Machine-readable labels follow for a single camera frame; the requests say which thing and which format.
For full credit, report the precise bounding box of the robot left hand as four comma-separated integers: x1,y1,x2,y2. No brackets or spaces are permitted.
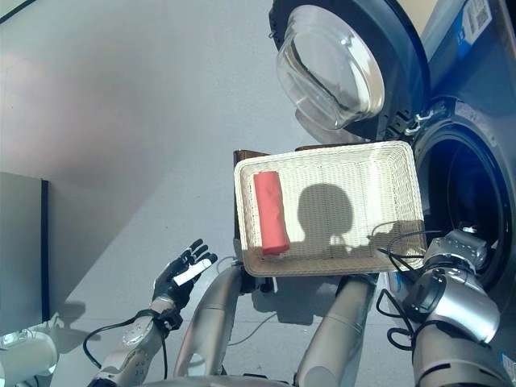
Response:
152,238,218,319

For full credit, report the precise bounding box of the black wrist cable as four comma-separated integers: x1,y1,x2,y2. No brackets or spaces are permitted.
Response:
367,219,444,352
82,308,170,382

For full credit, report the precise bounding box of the silver robot left leg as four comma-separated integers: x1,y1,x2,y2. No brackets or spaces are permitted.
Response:
173,264,247,380

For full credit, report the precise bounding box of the silver robot leg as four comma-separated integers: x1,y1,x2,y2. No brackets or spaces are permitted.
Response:
296,273,380,387
173,264,247,380

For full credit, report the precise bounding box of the silver robot torso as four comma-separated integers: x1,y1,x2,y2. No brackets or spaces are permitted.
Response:
132,374,299,387

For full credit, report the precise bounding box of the white rounded device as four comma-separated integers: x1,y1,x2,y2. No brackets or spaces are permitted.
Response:
0,328,60,387

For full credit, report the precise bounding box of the silver robot right leg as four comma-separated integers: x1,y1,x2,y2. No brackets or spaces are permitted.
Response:
296,273,380,387

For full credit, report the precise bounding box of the dark brown glossy stool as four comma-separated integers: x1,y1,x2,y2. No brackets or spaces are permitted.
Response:
231,141,366,243

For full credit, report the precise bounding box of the round washing machine door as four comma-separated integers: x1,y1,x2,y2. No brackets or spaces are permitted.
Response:
268,0,431,140

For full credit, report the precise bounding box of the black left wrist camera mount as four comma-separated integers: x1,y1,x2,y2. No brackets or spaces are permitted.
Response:
159,308,182,330

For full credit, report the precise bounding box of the white wicker laundry basket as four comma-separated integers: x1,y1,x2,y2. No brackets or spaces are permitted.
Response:
233,140,427,278

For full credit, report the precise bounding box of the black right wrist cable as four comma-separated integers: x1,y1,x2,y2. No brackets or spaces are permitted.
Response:
367,219,444,352

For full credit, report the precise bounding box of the grey panel with black edge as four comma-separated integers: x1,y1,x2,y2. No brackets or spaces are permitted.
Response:
0,172,51,326

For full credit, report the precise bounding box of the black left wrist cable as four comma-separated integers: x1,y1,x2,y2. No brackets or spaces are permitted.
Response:
82,308,170,382

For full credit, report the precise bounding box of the blue white sticker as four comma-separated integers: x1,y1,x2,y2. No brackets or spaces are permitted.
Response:
455,0,495,45

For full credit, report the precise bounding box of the red cloth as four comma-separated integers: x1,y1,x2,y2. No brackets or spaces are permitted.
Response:
252,171,291,257

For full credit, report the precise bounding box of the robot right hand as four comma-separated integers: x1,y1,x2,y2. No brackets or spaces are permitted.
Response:
451,223,489,243

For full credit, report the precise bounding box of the grey washing machine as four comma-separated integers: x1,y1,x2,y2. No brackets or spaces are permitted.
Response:
378,0,516,387

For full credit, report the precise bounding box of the colourful energy label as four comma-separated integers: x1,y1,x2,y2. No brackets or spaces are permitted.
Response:
499,350,516,378

